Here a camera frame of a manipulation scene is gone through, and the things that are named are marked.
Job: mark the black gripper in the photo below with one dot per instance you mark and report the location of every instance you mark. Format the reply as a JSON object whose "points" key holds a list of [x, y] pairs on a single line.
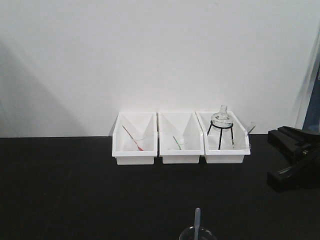
{"points": [[301, 148]]}

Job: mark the clear plastic dropper pipette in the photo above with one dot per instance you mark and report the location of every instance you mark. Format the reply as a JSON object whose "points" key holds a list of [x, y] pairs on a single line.
{"points": [[197, 223]]}

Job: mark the clear glass beaker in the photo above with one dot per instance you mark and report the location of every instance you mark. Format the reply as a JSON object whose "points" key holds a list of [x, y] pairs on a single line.
{"points": [[202, 234]]}

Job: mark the right white plastic bin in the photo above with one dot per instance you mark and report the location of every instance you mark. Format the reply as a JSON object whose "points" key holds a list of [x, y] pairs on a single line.
{"points": [[227, 146]]}

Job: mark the white plastic bin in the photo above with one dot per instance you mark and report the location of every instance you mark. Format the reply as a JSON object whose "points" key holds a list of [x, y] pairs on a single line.
{"points": [[144, 129], [227, 146], [184, 124]]}

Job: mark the glass flask on black stand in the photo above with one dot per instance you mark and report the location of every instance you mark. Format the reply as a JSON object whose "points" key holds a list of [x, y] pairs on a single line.
{"points": [[222, 121]]}

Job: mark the middle white plastic bin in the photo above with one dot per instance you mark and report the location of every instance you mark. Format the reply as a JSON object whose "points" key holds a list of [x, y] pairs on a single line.
{"points": [[184, 124]]}

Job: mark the red tipped glass rod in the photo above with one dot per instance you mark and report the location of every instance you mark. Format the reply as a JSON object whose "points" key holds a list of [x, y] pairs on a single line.
{"points": [[131, 137]]}

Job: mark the left white plastic bin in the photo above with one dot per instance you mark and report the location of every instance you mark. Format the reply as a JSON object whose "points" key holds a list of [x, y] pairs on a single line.
{"points": [[144, 129]]}

